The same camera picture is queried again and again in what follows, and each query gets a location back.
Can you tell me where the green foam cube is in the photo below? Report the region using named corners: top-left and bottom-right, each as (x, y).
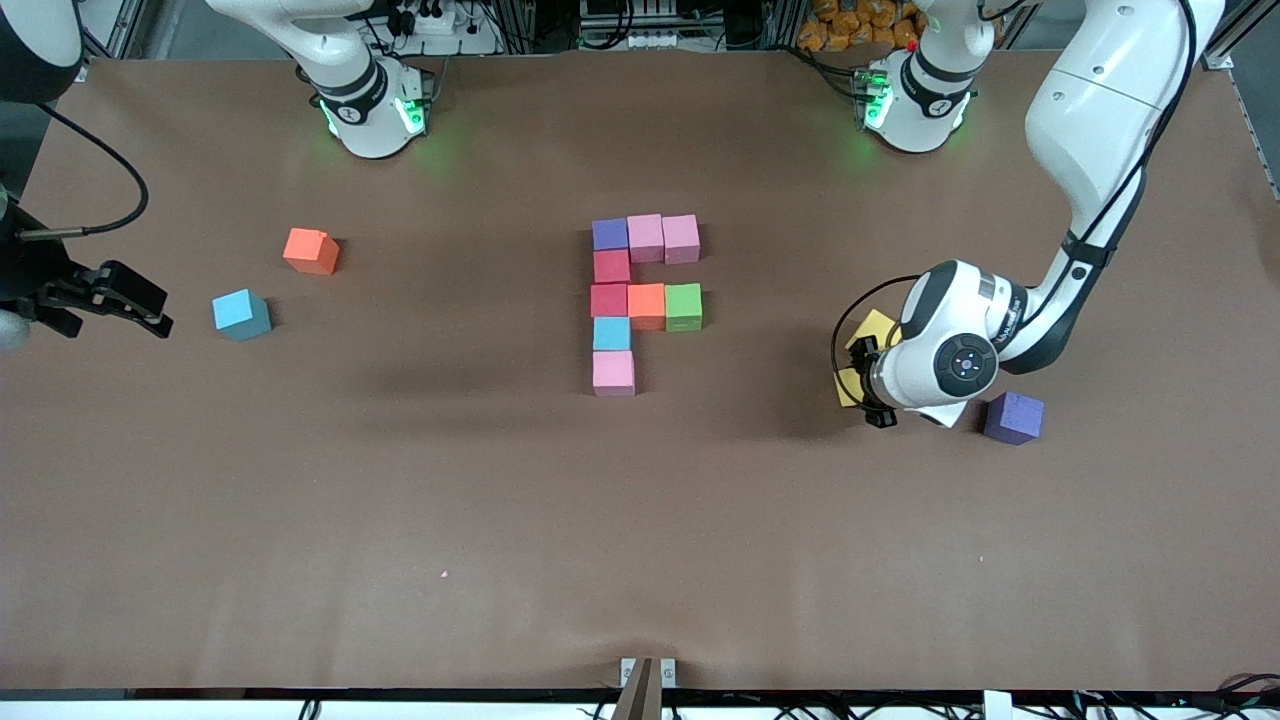
top-left (664, 283), bottom-right (704, 333)

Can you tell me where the pink foam cube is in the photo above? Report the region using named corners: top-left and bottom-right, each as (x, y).
top-left (592, 350), bottom-right (637, 398)
top-left (662, 214), bottom-right (701, 266)
top-left (628, 214), bottom-right (666, 265)

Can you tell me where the orange foam cube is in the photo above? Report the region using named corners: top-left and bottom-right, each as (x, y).
top-left (627, 283), bottom-right (667, 331)
top-left (282, 228), bottom-right (341, 276)

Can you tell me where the bag of orange snacks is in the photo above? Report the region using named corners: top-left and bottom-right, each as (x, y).
top-left (797, 0), bottom-right (926, 53)

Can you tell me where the white power strip with plugs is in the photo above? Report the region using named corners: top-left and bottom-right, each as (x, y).
top-left (383, 0), bottom-right (501, 57)

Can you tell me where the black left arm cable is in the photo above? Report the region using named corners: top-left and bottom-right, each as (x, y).
top-left (830, 0), bottom-right (1201, 406)

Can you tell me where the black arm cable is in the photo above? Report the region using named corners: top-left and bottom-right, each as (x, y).
top-left (830, 0), bottom-right (1201, 406)
top-left (18, 100), bottom-right (151, 241)

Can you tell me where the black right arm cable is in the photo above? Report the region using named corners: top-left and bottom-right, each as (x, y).
top-left (18, 100), bottom-right (151, 241)

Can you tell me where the aluminium frame rail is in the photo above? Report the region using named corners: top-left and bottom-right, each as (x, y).
top-left (60, 0), bottom-right (151, 83)
top-left (1195, 0), bottom-right (1280, 201)

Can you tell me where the black base cable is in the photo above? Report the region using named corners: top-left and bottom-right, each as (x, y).
top-left (795, 45), bottom-right (871, 101)

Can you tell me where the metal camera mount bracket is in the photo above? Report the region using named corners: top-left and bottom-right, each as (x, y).
top-left (619, 656), bottom-right (679, 720)

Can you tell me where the black cable bundle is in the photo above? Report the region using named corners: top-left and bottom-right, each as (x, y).
top-left (1060, 672), bottom-right (1280, 720)

